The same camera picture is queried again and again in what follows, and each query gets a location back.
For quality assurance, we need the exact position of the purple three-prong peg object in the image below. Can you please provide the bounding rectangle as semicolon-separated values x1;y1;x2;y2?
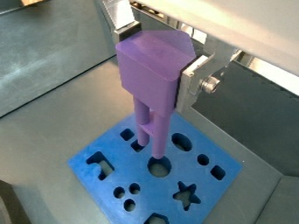
117;30;195;159

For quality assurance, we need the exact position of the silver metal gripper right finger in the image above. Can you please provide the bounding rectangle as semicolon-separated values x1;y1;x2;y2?
175;37;239;113

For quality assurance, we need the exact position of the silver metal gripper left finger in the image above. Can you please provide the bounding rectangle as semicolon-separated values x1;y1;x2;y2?
102;0;142;43

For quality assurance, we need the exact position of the blue shape-sorter board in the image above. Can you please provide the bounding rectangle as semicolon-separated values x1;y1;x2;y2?
69;115;242;224

